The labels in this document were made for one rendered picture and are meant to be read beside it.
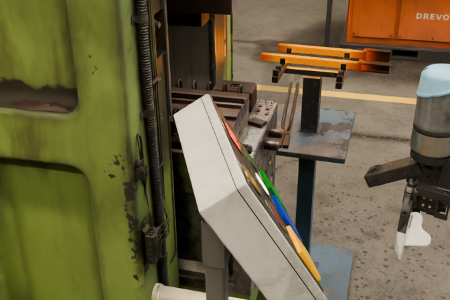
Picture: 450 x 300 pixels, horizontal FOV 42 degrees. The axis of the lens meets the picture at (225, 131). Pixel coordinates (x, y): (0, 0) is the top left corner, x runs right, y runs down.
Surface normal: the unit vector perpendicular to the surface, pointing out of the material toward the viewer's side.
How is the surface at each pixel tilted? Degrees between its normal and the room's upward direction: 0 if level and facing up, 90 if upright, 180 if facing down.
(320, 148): 0
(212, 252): 89
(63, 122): 89
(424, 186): 0
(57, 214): 90
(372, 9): 90
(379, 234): 0
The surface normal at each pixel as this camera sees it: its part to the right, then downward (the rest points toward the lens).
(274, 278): 0.18, 0.43
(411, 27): -0.26, 0.43
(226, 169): -0.50, -0.73
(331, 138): -0.01, -0.90
